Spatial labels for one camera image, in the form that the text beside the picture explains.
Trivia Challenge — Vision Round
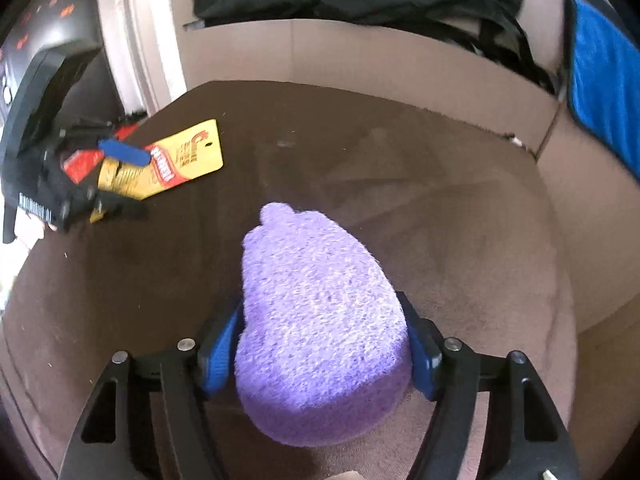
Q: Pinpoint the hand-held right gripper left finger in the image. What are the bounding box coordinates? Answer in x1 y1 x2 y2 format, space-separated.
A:
60 300 244 480

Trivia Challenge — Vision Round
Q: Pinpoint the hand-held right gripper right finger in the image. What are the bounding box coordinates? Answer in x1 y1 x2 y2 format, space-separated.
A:
397 292 581 480

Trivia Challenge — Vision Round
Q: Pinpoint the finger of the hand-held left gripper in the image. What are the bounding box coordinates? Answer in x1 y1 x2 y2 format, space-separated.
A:
62 185 149 233
62 120 152 167

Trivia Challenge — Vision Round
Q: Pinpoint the yellow red snack packet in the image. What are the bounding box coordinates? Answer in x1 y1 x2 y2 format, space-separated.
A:
62 119 224 224

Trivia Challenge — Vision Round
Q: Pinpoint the fuzzy purple sock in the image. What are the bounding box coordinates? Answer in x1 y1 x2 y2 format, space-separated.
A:
234 202 414 449

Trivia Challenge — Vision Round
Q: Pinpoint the dark door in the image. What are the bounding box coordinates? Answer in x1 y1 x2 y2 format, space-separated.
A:
0 0 123 117

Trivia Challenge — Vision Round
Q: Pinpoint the blue towel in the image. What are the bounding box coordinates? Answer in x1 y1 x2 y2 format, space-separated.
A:
565 0 640 182

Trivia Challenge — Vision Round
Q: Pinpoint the grey door frame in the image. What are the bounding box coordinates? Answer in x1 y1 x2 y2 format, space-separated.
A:
96 0 187 113

